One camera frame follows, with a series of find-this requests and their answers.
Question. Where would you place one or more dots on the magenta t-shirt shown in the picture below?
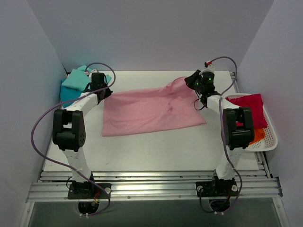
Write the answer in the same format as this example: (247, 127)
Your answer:
(255, 103)

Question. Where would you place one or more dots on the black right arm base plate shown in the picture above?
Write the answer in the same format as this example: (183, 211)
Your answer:
(216, 189)

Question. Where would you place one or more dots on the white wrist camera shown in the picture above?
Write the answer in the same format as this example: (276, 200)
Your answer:
(209, 67)
(89, 73)

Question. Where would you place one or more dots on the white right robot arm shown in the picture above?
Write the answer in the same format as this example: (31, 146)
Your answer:
(237, 129)

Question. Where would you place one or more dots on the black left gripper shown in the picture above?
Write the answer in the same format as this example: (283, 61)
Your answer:
(106, 93)

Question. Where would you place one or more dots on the orange t-shirt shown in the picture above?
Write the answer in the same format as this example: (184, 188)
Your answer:
(259, 134)

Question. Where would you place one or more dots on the pink t-shirt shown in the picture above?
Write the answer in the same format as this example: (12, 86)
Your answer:
(151, 110)

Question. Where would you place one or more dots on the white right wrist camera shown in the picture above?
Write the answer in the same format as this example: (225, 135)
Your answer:
(209, 67)

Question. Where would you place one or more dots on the teal blue folded t-shirt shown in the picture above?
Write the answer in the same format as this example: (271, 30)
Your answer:
(67, 94)

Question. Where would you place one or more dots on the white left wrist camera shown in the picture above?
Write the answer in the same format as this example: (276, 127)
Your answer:
(89, 73)

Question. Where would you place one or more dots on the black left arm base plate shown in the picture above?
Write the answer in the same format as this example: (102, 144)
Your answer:
(86, 190)

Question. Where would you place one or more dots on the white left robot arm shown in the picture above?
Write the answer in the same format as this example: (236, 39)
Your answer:
(69, 132)

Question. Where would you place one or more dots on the white plastic basket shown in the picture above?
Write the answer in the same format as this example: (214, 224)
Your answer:
(270, 141)

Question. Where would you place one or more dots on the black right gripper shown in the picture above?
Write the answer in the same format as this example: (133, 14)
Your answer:
(191, 79)

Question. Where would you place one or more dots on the aluminium rail frame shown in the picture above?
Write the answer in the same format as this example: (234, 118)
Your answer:
(153, 178)

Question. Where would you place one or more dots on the mint green folded t-shirt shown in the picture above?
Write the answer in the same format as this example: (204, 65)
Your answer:
(77, 79)

